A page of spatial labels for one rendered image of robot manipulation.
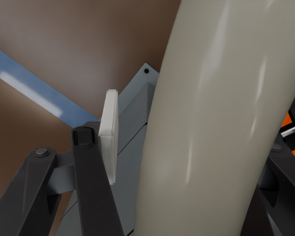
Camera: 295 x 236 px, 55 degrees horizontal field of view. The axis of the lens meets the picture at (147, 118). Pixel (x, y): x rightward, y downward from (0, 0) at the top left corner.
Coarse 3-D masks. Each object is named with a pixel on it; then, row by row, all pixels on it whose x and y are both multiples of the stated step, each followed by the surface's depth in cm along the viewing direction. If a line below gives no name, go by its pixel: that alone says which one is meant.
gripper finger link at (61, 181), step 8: (96, 128) 16; (64, 152) 14; (72, 152) 14; (64, 160) 13; (72, 160) 13; (56, 168) 12; (64, 168) 13; (72, 168) 13; (56, 176) 13; (64, 176) 13; (72, 176) 13; (48, 184) 13; (56, 184) 13; (64, 184) 13; (72, 184) 13; (48, 192) 13; (56, 192) 13
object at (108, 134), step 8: (112, 96) 18; (104, 104) 17; (112, 104) 17; (104, 112) 16; (112, 112) 16; (104, 120) 15; (112, 120) 15; (104, 128) 14; (112, 128) 14; (104, 136) 14; (112, 136) 14; (104, 144) 14; (112, 144) 14; (104, 152) 14; (112, 152) 14; (104, 160) 14; (112, 160) 14; (112, 168) 14; (112, 176) 15; (112, 184) 15
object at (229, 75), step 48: (192, 0) 5; (240, 0) 5; (288, 0) 5; (192, 48) 5; (240, 48) 5; (288, 48) 5; (192, 96) 5; (240, 96) 5; (288, 96) 5; (144, 144) 7; (192, 144) 6; (240, 144) 6; (144, 192) 7; (192, 192) 6; (240, 192) 6
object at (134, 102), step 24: (144, 72) 105; (120, 96) 109; (144, 96) 94; (120, 120) 103; (144, 120) 74; (120, 144) 80; (120, 168) 65; (120, 192) 55; (72, 216) 74; (120, 216) 47
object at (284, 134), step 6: (288, 114) 110; (288, 120) 111; (294, 120) 111; (282, 126) 112; (288, 126) 112; (294, 126) 111; (282, 132) 112; (288, 132) 111; (294, 132) 111; (282, 138) 114; (288, 138) 111; (294, 138) 111; (288, 144) 112; (294, 144) 112; (294, 150) 112
